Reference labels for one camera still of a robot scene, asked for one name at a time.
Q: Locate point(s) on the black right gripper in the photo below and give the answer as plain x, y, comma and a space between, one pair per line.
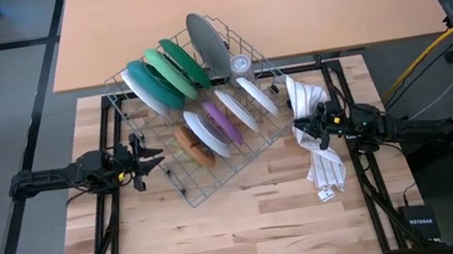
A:
334, 120

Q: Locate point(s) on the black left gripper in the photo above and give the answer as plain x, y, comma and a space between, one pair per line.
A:
126, 162

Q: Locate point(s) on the brown plate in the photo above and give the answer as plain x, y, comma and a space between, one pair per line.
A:
194, 148

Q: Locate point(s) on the blue striped white plate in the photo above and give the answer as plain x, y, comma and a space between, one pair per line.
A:
205, 135

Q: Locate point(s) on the large white plate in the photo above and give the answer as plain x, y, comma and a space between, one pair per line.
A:
140, 93

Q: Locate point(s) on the teal plate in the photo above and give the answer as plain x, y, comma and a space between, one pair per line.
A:
157, 87

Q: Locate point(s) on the orange patterned plate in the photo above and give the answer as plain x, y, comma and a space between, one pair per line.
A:
237, 111

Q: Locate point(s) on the purple plate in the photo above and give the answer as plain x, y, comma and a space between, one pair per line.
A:
223, 123

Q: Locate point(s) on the dark green plate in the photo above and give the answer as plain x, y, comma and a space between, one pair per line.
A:
187, 63

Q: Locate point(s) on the grey plate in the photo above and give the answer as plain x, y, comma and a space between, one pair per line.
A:
208, 44

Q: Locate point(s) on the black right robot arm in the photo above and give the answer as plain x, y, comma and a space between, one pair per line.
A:
402, 127

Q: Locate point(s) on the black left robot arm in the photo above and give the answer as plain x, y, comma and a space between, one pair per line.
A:
64, 175

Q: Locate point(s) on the white striped dish towel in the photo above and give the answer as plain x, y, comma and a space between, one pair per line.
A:
326, 170

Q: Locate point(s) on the small white plate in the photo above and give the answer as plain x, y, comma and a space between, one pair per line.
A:
257, 96

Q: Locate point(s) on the clear glass cup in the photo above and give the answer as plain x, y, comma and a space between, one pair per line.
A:
241, 68

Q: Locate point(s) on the black aluminium table frame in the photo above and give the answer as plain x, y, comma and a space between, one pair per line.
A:
370, 213

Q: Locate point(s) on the black Netgear network switch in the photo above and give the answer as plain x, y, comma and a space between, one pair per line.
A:
420, 221

